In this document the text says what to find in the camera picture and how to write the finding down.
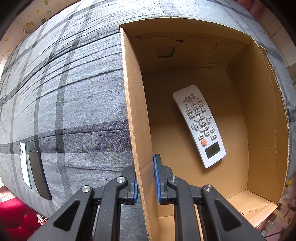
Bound red tufted cushion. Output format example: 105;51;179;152
1;186;48;240

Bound white smartphone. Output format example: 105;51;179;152
20;142;32;189

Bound brown cardboard box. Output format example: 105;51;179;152
120;18;290;240

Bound grey plaid bed sheet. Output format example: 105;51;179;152
1;1;295;240

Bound black smartphone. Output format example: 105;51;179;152
29;150;52;200

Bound white remote control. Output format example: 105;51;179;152
173;85;226;168

